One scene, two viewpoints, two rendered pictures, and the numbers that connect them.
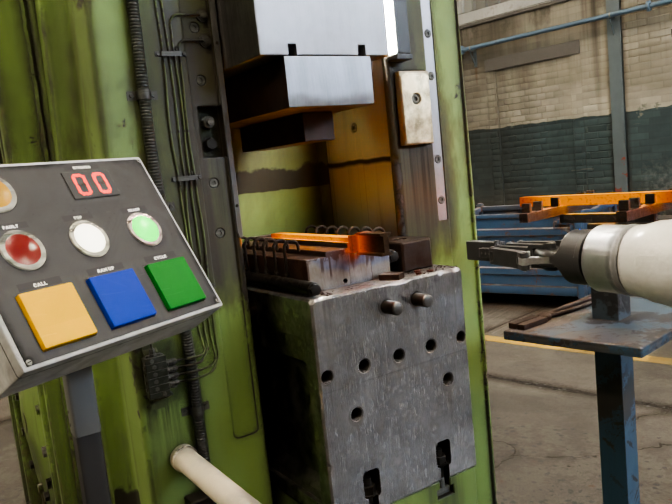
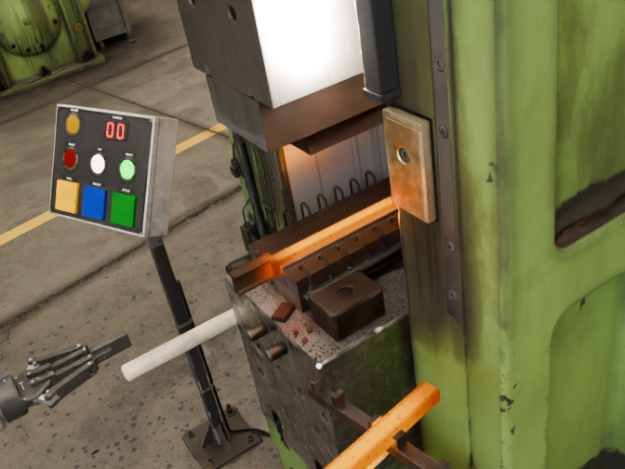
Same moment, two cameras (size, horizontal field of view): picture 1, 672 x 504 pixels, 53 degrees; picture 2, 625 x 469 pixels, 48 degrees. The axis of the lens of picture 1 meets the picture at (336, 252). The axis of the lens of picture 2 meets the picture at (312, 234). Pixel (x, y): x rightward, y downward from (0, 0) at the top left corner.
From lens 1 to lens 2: 2.05 m
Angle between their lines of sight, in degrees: 90
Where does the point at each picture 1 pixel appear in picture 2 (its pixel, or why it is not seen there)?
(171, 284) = (117, 209)
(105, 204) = (116, 145)
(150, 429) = not seen: hidden behind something
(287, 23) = (200, 45)
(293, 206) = not seen: hidden behind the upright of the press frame
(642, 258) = not seen: outside the picture
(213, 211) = (268, 157)
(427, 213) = (432, 295)
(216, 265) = (275, 197)
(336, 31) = (230, 64)
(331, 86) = (236, 117)
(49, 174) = (99, 118)
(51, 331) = (59, 202)
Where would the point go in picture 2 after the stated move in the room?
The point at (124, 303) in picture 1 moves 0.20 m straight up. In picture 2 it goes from (90, 207) to (61, 132)
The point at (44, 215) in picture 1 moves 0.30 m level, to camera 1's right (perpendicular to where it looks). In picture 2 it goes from (86, 142) to (49, 207)
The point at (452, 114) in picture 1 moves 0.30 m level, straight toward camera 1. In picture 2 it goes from (481, 202) to (279, 209)
